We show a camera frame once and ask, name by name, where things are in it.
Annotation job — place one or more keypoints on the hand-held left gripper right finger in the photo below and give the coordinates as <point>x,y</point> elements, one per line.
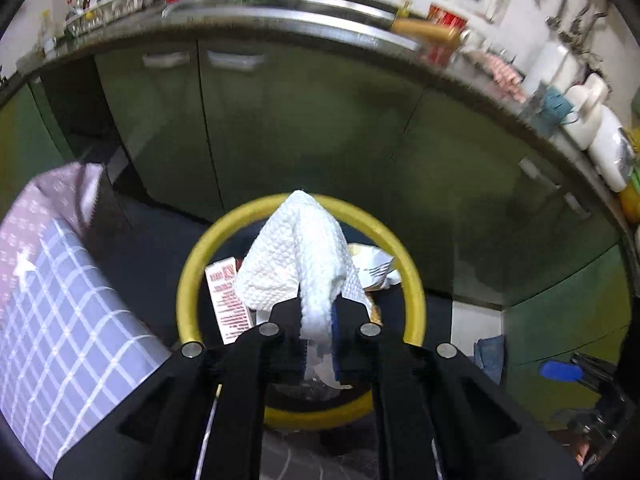
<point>350,350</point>

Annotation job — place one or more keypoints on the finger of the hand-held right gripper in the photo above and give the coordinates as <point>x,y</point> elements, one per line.
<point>560,372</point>

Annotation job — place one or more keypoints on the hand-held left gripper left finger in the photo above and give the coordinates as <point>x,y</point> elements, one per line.
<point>280,350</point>

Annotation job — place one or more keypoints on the blue trash bin yellow rim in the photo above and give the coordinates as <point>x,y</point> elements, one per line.
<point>189,300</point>

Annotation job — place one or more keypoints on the white paper towel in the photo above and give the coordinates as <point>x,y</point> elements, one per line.
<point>300,245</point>

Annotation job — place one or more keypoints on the orange snack packet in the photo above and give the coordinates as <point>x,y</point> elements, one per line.
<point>374,310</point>

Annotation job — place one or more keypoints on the blue cloth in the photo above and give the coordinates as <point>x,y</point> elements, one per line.
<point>490,360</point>

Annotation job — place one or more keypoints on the white carton red print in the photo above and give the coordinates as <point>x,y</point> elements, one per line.
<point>227,300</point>

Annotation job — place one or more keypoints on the white snack packet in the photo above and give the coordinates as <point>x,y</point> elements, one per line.
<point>375,265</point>

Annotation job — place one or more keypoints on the blue checked tablecloth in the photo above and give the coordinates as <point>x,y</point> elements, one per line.
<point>60,310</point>

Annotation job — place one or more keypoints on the green kitchen cabinets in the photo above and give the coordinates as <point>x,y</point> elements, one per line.
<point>310,125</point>

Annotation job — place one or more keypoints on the white kitchen appliance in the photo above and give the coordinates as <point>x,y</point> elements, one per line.
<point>612,150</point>

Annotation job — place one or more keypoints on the white kettle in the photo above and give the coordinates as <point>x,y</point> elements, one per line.
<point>585,110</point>

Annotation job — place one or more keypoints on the pink cloth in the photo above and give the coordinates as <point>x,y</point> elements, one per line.
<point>505,75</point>

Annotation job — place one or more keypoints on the paper towel roll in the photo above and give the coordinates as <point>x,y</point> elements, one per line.
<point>547,67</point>

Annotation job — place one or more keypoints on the steel kitchen counter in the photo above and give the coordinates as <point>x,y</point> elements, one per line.
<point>300,17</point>

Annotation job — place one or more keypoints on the red packet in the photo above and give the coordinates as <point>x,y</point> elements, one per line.
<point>445,25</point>

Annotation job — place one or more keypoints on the dish rack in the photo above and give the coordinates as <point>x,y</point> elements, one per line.
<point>110,2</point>

